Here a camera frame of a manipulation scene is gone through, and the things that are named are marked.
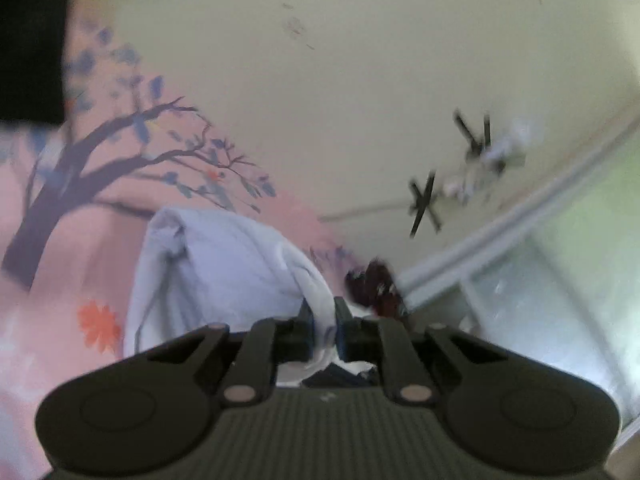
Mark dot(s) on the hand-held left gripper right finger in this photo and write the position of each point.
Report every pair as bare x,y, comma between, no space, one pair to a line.
347,337

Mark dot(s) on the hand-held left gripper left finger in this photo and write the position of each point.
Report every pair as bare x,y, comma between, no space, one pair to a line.
300,337

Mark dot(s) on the white piped shorts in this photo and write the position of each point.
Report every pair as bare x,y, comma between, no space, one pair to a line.
225,270

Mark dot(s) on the black red printed garment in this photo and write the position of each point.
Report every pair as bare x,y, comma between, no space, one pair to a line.
375,285

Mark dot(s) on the frosted window glass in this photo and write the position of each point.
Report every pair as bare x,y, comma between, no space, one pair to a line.
575,285

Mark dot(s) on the pink floral bed sheet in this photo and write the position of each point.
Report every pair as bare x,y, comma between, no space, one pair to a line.
75,260

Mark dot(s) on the white power strip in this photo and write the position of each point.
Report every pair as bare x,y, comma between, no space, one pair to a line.
500,150

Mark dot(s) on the white window frame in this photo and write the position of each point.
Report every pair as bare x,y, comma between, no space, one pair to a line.
500,230

